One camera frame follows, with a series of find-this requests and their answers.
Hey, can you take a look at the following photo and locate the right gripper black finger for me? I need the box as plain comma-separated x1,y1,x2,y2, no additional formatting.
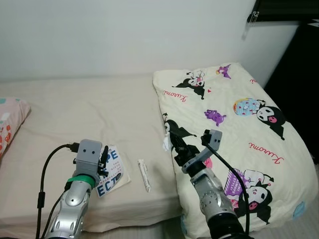
172,132,189,154

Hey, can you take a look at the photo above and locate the white book with blue letters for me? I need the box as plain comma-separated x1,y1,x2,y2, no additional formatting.
96,145,131,198

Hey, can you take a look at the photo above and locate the small white tube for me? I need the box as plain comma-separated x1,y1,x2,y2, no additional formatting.
138,159,152,193

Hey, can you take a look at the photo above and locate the pink pillow with orange print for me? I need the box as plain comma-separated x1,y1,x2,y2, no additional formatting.
0,97,31,159

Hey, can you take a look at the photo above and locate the black wardrobe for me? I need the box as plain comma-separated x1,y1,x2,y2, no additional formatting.
263,22,319,162

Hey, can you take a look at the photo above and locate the black overhead shelf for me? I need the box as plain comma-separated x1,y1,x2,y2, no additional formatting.
247,0,319,23

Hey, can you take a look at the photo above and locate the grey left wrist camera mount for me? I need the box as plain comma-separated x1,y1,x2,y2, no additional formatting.
75,139,103,176

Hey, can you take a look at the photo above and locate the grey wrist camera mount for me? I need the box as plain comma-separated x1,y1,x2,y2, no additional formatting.
201,129,223,150
75,139,103,176

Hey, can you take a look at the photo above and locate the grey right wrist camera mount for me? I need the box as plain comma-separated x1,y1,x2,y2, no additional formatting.
201,129,223,150

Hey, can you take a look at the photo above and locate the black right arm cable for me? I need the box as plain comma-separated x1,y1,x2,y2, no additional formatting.
201,137,250,235

